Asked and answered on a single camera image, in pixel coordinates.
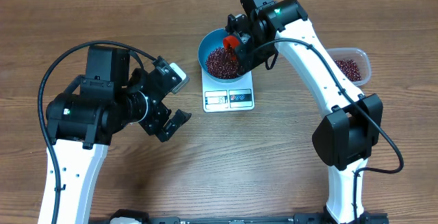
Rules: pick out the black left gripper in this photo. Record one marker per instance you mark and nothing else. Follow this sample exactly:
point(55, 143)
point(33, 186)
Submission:
point(152, 126)

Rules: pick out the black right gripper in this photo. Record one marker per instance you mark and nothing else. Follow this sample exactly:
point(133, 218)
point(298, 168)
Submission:
point(242, 54)

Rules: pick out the red scoop blue handle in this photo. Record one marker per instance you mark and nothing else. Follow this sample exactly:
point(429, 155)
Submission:
point(230, 43)

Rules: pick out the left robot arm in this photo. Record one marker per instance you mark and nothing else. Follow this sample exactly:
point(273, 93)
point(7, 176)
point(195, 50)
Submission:
point(79, 123)

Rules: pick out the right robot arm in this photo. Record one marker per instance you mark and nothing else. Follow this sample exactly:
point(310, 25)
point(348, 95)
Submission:
point(351, 121)

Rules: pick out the blue metal bowl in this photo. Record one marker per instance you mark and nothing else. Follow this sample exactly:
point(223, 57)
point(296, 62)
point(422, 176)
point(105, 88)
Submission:
point(210, 42)

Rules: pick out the red beans in bowl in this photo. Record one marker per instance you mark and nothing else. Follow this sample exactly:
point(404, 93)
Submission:
point(222, 63)

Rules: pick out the white digital kitchen scale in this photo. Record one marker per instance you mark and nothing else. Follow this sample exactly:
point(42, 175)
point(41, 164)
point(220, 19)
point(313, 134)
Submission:
point(227, 95)

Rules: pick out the red beans pile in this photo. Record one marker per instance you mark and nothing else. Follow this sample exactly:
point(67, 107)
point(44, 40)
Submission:
point(350, 69)

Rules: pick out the clear plastic container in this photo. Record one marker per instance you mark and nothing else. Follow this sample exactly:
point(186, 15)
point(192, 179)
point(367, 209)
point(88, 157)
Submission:
point(359, 56)

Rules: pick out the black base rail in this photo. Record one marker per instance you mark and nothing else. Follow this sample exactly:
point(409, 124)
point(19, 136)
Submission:
point(132, 216)

